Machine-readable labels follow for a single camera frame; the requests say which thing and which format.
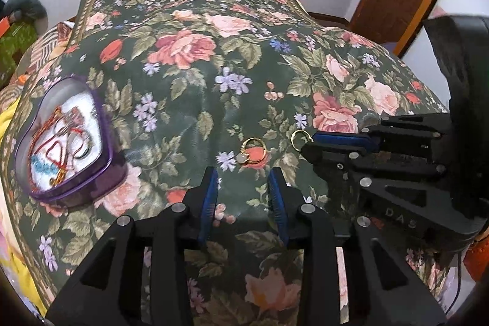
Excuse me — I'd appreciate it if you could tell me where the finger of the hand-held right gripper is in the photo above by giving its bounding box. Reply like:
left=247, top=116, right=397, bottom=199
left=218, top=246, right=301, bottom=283
left=301, top=141, right=448, bottom=195
left=312, top=113, right=456, bottom=159

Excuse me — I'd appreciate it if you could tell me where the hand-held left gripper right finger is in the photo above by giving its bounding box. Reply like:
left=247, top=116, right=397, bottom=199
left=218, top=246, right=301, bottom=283
left=268, top=166, right=448, bottom=326

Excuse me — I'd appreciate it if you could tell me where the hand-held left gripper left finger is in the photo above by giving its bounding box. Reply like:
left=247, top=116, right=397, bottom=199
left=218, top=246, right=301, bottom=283
left=45, top=166, right=220, bottom=326

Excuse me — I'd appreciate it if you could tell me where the plain gold ring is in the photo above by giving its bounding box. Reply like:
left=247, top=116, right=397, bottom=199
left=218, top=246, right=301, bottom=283
left=290, top=130, right=314, bottom=153

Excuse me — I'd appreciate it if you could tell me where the gold ring with stone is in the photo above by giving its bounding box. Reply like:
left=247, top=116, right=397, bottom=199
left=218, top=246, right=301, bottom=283
left=236, top=137, right=267, bottom=164

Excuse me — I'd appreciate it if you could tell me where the purple heart-shaped tin box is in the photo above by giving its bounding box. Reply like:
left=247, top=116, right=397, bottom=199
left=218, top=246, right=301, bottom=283
left=13, top=76, right=115, bottom=203

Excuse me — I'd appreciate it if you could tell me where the blue beaded bracelet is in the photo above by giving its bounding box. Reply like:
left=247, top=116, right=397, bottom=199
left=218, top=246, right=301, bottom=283
left=31, top=156, right=65, bottom=178

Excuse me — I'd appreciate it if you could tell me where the person's right hand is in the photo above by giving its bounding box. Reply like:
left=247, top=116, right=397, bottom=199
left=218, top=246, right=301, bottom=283
left=463, top=227, right=489, bottom=283

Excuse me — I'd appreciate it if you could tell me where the white heart-print wardrobe door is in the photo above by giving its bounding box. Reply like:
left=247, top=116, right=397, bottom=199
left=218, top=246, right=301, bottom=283
left=399, top=0, right=489, bottom=105

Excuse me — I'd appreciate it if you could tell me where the floral blanket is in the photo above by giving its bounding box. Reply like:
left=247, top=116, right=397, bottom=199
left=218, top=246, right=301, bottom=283
left=0, top=0, right=451, bottom=326

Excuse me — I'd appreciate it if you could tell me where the yellow blanket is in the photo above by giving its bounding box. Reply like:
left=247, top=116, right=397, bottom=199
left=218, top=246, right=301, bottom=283
left=0, top=97, right=50, bottom=315

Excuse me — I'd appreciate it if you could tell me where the striped patchwork quilt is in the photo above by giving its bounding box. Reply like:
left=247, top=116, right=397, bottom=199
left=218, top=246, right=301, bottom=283
left=0, top=22, right=79, bottom=101

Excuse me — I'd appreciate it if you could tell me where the green patterned cloth cover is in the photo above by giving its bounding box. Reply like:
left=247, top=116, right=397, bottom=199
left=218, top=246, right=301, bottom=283
left=0, top=22, right=39, bottom=88

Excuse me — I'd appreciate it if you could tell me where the grey plush pillow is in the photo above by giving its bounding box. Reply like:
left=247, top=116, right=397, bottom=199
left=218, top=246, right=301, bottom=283
left=2, top=0, right=48, bottom=23

